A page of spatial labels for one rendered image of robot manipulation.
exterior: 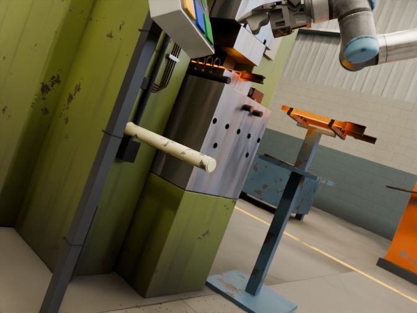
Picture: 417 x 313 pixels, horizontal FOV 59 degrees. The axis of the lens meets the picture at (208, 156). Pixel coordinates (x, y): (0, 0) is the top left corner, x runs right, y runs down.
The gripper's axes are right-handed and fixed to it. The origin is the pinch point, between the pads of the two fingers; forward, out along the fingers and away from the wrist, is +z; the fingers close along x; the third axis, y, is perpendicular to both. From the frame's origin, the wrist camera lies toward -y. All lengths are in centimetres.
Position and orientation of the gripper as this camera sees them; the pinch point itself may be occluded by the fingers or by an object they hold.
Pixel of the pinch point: (241, 18)
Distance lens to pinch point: 119.5
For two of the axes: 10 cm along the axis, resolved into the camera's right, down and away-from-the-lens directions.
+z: -9.6, 1.6, 2.5
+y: 1.4, 9.9, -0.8
